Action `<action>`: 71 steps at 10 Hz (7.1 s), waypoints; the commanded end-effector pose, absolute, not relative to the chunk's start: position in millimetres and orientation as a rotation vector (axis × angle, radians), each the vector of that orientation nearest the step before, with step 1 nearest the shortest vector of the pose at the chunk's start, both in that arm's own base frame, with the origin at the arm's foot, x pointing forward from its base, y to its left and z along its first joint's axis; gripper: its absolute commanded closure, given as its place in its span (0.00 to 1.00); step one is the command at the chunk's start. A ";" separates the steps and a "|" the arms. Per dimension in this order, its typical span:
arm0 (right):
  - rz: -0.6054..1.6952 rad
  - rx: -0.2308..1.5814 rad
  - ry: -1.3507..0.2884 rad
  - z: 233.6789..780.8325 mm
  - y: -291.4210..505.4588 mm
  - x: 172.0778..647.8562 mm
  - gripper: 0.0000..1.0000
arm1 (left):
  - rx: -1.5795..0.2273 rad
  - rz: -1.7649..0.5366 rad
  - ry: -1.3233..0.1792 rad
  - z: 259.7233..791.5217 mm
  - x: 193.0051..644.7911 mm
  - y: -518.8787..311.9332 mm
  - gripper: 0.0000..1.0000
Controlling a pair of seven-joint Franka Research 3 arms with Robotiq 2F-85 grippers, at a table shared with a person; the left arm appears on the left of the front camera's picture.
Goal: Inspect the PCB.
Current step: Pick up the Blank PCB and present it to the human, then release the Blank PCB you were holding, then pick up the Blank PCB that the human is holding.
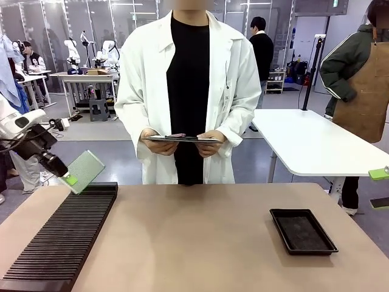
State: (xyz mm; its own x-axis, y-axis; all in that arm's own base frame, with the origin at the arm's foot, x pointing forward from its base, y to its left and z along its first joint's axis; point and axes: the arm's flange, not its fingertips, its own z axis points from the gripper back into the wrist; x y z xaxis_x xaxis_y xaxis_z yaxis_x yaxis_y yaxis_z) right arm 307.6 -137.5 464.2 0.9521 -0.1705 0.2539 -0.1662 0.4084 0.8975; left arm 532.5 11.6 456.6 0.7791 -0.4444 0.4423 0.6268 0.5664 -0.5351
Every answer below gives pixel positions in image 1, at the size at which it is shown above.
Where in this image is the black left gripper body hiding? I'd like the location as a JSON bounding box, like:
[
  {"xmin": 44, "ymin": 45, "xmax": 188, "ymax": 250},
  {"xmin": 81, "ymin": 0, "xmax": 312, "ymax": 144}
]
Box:
[{"xmin": 36, "ymin": 150, "xmax": 69, "ymax": 178}]

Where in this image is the green perforated PCB board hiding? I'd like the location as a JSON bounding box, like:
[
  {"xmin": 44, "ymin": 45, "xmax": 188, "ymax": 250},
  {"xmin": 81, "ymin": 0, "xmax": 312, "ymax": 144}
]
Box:
[{"xmin": 58, "ymin": 150, "xmax": 106, "ymax": 195}]

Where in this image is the person's right forearm white sleeve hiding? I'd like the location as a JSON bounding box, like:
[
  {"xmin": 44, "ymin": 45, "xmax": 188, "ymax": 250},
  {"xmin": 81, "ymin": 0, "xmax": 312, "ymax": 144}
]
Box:
[{"xmin": 114, "ymin": 91, "xmax": 153, "ymax": 144}]

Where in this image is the person's left forearm white sleeve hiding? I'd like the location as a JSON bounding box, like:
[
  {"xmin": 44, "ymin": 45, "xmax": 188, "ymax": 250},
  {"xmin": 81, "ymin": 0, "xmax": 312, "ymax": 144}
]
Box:
[{"xmin": 218, "ymin": 91, "xmax": 262, "ymax": 144}]

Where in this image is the black slotted PCB rack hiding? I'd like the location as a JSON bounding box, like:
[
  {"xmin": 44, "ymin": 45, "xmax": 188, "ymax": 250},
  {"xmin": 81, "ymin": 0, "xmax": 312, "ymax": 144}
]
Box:
[{"xmin": 0, "ymin": 181, "xmax": 119, "ymax": 292}]

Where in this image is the person's right hand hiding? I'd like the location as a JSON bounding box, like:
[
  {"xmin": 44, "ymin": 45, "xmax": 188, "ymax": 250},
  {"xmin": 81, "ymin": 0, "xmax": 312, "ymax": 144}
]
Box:
[{"xmin": 140, "ymin": 127, "xmax": 181, "ymax": 157}]

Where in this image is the person's left hand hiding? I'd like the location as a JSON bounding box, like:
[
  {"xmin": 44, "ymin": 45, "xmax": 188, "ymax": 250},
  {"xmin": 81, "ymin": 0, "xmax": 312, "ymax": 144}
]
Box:
[{"xmin": 195, "ymin": 130, "xmax": 227, "ymax": 159}]

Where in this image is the grey step stool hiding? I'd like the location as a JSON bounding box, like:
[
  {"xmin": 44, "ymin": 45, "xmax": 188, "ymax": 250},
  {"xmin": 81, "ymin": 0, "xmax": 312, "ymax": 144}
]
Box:
[{"xmin": 88, "ymin": 98, "xmax": 111, "ymax": 123}]

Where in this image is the white side table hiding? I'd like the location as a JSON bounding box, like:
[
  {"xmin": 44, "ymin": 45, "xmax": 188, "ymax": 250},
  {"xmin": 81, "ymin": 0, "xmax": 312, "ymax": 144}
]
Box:
[{"xmin": 251, "ymin": 108, "xmax": 389, "ymax": 195}]

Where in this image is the black rectangular tray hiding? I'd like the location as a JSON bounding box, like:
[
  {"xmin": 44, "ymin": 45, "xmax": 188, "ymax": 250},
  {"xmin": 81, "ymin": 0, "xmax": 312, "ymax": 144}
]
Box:
[{"xmin": 269, "ymin": 208, "xmax": 339, "ymax": 256}]

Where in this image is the white background desk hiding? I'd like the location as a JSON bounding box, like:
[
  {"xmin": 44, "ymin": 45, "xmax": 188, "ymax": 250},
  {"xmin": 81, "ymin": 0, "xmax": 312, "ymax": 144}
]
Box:
[{"xmin": 16, "ymin": 69, "xmax": 58, "ymax": 110}]

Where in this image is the wooden-top background table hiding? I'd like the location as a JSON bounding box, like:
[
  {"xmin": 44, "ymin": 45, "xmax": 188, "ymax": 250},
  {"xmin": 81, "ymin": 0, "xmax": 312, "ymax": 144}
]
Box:
[{"xmin": 49, "ymin": 71, "xmax": 119, "ymax": 117}]

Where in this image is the person in brown apron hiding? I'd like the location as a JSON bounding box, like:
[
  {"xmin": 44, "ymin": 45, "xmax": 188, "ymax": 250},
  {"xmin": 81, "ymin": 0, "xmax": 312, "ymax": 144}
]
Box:
[{"xmin": 319, "ymin": 0, "xmax": 389, "ymax": 217}]

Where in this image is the light blue hanging cloth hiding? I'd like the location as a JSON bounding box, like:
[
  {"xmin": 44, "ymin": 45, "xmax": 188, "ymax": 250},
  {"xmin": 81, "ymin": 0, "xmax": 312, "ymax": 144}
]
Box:
[{"xmin": 0, "ymin": 33, "xmax": 24, "ymax": 108}]

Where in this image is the seated person in varsity jacket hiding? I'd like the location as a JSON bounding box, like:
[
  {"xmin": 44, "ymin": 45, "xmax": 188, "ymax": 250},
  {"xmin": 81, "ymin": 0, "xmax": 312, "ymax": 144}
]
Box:
[{"xmin": 20, "ymin": 40, "xmax": 50, "ymax": 108}]

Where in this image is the black tripod pole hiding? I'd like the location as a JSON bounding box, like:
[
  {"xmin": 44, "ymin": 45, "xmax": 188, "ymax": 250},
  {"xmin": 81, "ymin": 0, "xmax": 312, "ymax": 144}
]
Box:
[{"xmin": 301, "ymin": 34, "xmax": 326, "ymax": 111}]

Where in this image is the black bags pile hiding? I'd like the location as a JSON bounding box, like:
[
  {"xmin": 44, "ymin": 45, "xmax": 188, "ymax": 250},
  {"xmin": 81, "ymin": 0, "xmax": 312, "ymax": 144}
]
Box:
[{"xmin": 286, "ymin": 54, "xmax": 310, "ymax": 86}]

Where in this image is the low white shelf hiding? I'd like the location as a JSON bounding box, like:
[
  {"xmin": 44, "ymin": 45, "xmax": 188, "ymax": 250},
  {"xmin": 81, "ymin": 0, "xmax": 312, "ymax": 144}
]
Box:
[{"xmin": 265, "ymin": 70, "xmax": 287, "ymax": 95}]

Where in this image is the person in white lab coat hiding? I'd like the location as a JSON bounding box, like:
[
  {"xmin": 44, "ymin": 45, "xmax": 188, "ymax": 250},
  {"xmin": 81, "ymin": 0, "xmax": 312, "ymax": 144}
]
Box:
[{"xmin": 114, "ymin": 0, "xmax": 262, "ymax": 186}]

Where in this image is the person in black jacket standing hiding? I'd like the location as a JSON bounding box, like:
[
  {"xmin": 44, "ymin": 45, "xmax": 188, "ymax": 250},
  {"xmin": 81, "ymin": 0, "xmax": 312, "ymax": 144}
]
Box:
[{"xmin": 248, "ymin": 16, "xmax": 275, "ymax": 110}]

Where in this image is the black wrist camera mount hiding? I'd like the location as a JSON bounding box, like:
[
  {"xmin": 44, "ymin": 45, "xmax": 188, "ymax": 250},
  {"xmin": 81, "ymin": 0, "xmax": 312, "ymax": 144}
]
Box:
[{"xmin": 14, "ymin": 122, "xmax": 58, "ymax": 161}]

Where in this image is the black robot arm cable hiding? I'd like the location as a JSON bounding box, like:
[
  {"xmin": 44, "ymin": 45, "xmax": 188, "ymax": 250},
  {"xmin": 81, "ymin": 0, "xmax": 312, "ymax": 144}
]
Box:
[{"xmin": 0, "ymin": 132, "xmax": 35, "ymax": 153}]

